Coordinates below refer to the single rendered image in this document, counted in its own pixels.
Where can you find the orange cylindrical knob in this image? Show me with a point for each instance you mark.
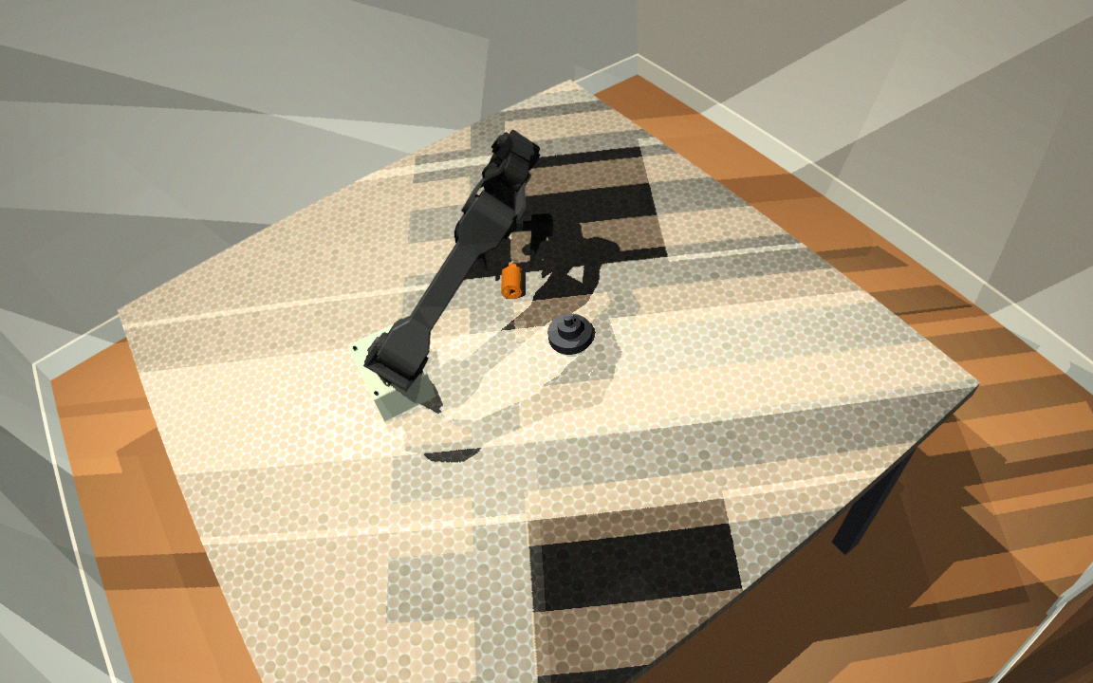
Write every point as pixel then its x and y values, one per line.
pixel 511 283

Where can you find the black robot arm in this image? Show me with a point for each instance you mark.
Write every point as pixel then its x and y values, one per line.
pixel 400 355

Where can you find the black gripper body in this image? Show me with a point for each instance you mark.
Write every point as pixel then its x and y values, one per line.
pixel 541 225

